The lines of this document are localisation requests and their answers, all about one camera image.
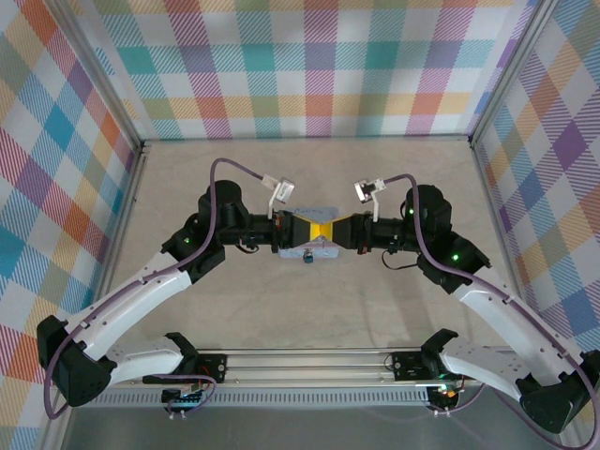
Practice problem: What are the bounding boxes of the light blue cartoon tin box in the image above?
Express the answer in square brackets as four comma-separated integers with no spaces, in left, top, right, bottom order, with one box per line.
[276,203,339,260]

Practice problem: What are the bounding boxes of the grey metal panel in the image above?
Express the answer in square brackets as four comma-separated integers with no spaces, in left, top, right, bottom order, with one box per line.
[60,405,566,450]

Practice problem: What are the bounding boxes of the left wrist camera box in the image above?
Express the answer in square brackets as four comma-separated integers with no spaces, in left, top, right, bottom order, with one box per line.
[260,173,297,221]

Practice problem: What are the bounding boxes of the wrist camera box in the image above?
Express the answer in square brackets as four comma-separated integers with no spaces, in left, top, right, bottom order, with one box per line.
[260,173,297,221]
[352,177,386,221]

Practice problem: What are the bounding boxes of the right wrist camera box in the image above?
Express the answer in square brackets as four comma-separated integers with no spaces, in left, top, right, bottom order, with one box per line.
[352,177,386,221]

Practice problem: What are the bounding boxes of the aluminium side rail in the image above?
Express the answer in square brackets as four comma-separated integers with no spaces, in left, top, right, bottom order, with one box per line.
[468,138,539,347]
[80,140,152,353]

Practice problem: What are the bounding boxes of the aluminium back rail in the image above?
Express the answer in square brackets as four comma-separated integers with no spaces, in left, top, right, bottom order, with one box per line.
[140,133,473,143]

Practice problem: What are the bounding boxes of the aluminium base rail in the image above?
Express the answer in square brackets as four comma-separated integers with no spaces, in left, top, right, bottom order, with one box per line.
[50,345,569,389]

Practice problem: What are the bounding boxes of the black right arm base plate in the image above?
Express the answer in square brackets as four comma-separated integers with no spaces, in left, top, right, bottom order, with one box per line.
[391,349,479,383]

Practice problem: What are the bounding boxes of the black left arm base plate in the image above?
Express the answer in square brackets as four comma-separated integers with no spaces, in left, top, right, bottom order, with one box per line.
[142,353,229,386]

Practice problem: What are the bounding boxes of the grey slotted cable duct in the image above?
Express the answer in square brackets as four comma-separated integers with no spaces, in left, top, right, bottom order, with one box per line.
[74,392,431,409]

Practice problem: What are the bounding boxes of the aluminium frame post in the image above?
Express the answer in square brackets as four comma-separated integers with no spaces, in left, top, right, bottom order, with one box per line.
[467,0,560,147]
[58,0,152,149]

